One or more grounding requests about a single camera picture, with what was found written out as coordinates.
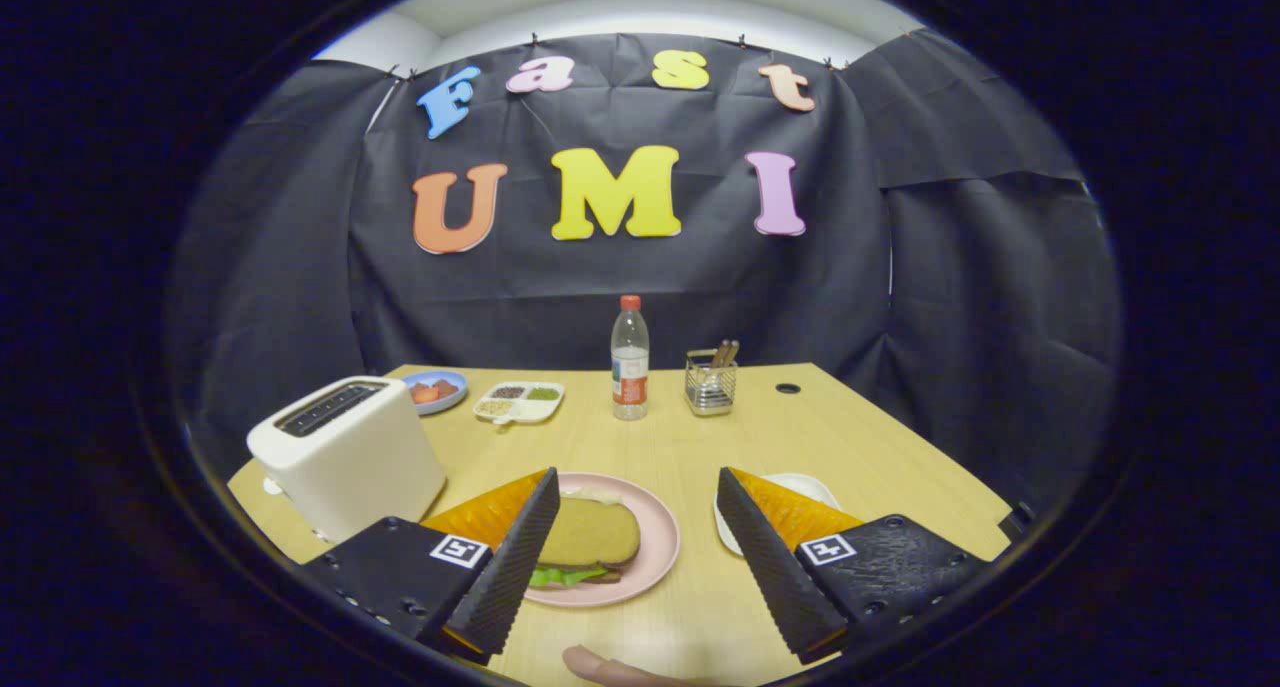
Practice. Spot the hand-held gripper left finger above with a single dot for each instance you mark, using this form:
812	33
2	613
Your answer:
510	577

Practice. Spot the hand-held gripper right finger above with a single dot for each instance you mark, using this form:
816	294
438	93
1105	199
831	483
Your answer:
770	572

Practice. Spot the green lettuce leaf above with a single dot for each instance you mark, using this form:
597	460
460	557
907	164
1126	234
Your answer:
558	575

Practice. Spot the toasted brown bread slice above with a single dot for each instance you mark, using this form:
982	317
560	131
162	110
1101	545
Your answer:
590	532

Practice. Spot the small white plate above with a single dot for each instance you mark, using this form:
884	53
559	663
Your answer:
800	483

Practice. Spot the pink plate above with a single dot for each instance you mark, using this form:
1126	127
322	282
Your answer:
660	547

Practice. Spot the white divided seasoning tray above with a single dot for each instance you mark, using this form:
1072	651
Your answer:
520	415

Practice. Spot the blue plate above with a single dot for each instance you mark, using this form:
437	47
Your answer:
441	408

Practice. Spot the white toaster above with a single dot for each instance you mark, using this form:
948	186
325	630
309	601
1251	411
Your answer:
350	467

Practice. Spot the red tomato slices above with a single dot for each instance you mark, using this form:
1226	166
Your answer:
425	394

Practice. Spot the wooden utensils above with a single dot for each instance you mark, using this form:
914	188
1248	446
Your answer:
722	355

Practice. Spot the clear plastic water bottle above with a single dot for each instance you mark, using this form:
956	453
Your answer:
630	377

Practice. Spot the black backdrop cloth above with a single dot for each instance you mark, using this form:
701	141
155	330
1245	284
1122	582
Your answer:
600	287

